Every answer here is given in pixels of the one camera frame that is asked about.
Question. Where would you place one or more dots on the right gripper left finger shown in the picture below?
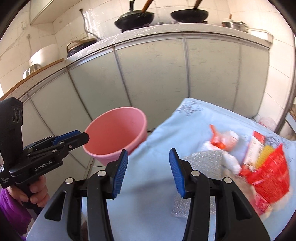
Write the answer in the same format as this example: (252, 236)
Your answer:
(105, 184)

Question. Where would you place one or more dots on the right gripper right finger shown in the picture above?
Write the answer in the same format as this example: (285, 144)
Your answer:
(196, 186)

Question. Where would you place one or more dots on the silver bubble wrap pouch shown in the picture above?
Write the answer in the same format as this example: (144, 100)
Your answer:
(210, 163)

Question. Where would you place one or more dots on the orange white small wrapper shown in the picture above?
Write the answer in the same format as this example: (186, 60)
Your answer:
(225, 141)

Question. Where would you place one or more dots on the pink white wrapper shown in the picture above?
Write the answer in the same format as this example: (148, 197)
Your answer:
(261, 206)

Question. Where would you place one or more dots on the red white medicine box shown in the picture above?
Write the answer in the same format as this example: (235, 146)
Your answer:
(255, 148)

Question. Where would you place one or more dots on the red plastic snack bag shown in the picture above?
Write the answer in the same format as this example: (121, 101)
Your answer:
(271, 180)

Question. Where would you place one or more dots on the yellow foam fruit net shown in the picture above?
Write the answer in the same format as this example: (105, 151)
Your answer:
(266, 151)

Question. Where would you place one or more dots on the kitchen counter cabinet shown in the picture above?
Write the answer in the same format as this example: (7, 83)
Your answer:
(152, 69)

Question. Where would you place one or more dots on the person's left hand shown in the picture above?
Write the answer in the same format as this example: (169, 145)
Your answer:
(39, 193)

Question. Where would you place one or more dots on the pink plastic bucket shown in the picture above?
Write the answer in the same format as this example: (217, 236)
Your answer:
(113, 131)

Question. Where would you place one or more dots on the steel bowl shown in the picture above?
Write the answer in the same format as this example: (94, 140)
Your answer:
(31, 70)

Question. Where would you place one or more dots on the white plastic tray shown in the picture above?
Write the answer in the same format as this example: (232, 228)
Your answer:
(262, 34)

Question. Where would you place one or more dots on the steel pot with lid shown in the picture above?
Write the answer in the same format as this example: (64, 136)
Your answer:
(239, 25)

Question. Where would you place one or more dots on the left black wok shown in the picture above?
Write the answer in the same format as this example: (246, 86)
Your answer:
(135, 19)

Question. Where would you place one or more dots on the black wok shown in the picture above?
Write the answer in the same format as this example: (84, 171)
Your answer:
(135, 19)
(193, 15)

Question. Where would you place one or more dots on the right black wok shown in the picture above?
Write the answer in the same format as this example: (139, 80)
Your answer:
(193, 15)

